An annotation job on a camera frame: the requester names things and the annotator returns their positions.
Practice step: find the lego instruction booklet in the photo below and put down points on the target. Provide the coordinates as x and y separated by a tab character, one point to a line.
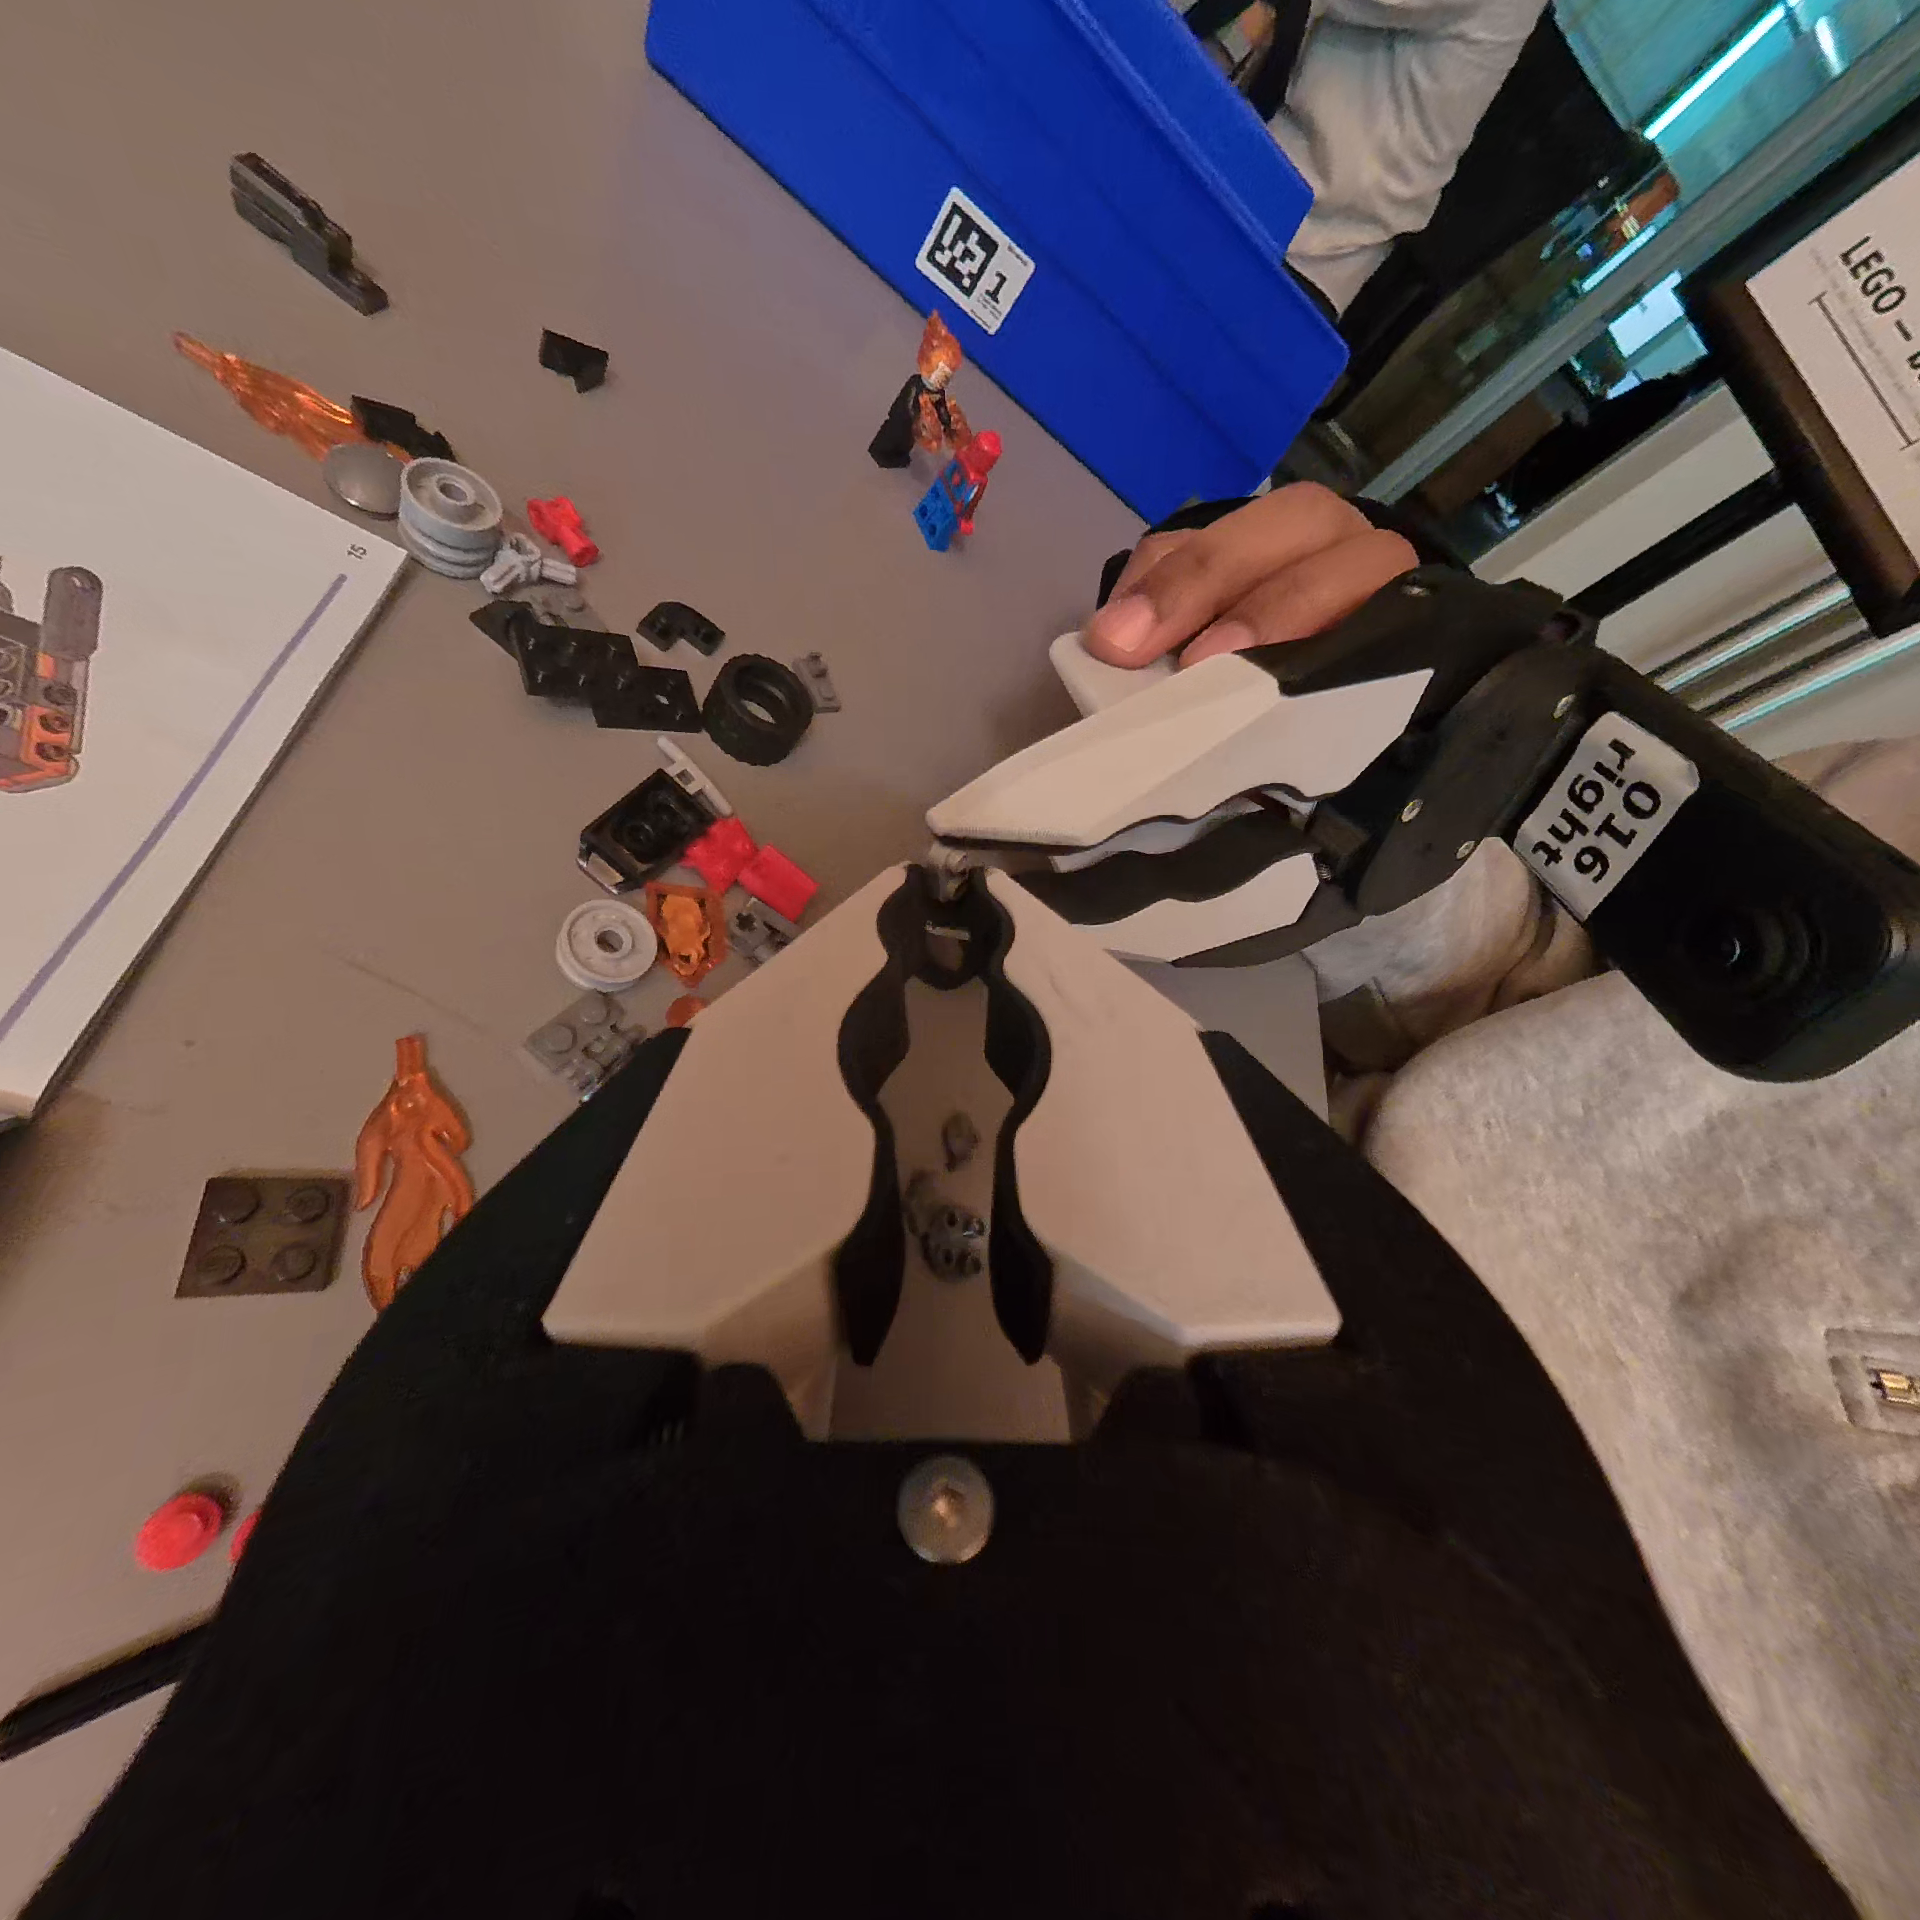
181	721

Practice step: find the person's right forearm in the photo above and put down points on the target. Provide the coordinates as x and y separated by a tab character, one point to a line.
1442	961

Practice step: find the blue plastic bin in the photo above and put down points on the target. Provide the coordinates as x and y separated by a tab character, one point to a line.
902	120

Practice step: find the flame head lego minifigure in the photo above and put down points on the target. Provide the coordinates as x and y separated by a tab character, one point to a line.
909	412

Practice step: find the black square lego plate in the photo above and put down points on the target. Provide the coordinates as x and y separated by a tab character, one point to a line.
263	1236

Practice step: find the orange transparent lego flame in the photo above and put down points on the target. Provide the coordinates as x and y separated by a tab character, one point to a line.
412	1170
278	394

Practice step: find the tiny grey lego plate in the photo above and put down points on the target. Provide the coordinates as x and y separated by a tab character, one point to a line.
820	681

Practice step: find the grey lego wheel hub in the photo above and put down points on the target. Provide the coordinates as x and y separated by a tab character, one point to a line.
579	961
428	516

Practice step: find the small light grey lego clip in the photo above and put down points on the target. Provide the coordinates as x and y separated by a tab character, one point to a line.
943	873

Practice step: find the red knobbly lego piece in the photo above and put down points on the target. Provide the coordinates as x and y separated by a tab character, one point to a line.
717	853

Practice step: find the framed sign with marker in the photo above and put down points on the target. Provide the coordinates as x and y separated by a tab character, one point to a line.
1846	299

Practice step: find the light grey lego technic connector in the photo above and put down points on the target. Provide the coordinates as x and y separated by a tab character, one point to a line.
518	568

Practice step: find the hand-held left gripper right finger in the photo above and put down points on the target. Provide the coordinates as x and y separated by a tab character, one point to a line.
1172	1201

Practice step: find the orange round lego stud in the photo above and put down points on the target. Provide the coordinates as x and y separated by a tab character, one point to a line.
684	1011

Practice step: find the red round lego stud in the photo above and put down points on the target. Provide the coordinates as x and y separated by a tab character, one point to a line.
243	1532
181	1526

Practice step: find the person's right hand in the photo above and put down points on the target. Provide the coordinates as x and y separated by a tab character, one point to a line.
1244	569

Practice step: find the black small lego slope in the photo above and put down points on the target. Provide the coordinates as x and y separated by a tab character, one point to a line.
571	357

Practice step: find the black lego bracket piece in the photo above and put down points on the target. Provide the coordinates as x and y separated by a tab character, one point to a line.
395	426

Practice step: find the black hollow lego brick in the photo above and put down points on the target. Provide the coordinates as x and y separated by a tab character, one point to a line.
661	826

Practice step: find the black curved lego piece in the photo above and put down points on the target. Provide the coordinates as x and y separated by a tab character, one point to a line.
669	622

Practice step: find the black long lego technic piece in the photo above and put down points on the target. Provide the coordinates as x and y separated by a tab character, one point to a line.
301	224

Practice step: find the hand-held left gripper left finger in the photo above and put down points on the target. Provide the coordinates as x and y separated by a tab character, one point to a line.
722	1201

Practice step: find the orange transparent lego skull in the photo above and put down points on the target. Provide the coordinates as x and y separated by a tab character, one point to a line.
687	938

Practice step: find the grey lego dish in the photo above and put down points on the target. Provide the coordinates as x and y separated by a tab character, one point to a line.
361	483

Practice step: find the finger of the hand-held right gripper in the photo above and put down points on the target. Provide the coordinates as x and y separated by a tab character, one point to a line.
1141	763
1215	931

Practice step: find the small grey lego piece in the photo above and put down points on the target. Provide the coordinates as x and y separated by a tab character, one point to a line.
962	1140

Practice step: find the small red lego piece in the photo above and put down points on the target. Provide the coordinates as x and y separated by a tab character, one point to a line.
564	523

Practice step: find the red flat lego plate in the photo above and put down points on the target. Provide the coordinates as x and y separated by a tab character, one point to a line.
780	885

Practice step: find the grey small lego plate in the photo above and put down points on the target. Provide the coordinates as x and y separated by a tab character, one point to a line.
579	1043

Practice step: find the light grey lego bracket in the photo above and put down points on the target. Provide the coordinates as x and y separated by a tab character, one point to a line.
682	761

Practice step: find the red blue lego minifigure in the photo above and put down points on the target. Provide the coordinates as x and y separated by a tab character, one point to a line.
974	473

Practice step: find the black lego rod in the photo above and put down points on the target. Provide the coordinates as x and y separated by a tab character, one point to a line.
107	1693

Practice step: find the black wide lego tire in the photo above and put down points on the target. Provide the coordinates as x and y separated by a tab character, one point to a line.
727	713

